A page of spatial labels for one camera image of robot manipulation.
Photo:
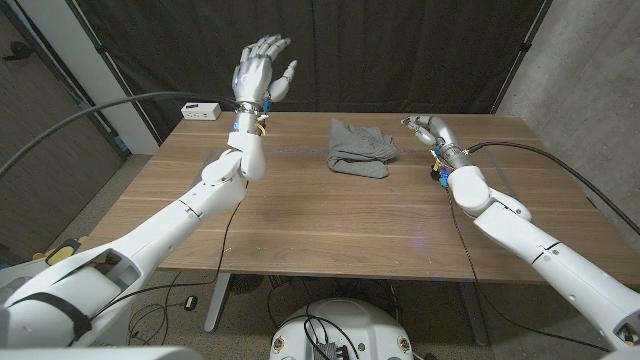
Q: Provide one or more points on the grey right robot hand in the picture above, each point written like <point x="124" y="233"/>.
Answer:
<point x="437" y="135"/>

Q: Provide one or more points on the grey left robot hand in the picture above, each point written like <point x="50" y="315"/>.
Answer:
<point x="255" y="75"/>

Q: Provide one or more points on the grey fabric shorts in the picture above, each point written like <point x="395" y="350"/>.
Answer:
<point x="360" y="150"/>

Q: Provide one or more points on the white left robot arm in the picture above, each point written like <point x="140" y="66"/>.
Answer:
<point x="150" y="240"/>

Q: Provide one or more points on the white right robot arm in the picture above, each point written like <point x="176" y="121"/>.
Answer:
<point x="540" y="250"/>

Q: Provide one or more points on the white power strip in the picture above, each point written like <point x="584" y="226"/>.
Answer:
<point x="200" y="111"/>

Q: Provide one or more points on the black backdrop curtain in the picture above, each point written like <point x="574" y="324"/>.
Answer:
<point x="350" y="50"/>

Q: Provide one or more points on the black backdrop stand pole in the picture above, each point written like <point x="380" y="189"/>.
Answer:
<point x="522" y="47"/>
<point x="107" y="60"/>

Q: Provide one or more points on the grey table leg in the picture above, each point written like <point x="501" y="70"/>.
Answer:
<point x="475" y="320"/>

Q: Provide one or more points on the white robot torso dome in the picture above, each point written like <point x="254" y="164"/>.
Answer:
<point x="360" y="325"/>

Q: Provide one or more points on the black round fan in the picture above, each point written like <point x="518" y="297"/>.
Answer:
<point x="246" y="283"/>

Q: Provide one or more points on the white table leg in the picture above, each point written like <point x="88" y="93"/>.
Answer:
<point x="217" y="305"/>

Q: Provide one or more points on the black power adapter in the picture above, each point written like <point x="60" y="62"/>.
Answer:
<point x="190" y="303"/>

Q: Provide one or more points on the grey electronics box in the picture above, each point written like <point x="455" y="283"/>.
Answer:
<point x="327" y="351"/>

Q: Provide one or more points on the yellow and black tool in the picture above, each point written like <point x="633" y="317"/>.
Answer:
<point x="62" y="252"/>

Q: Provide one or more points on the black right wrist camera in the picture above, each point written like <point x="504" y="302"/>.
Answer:
<point x="436" y="175"/>

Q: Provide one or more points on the dark metal door rail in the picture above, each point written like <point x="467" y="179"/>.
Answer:
<point x="87" y="107"/>

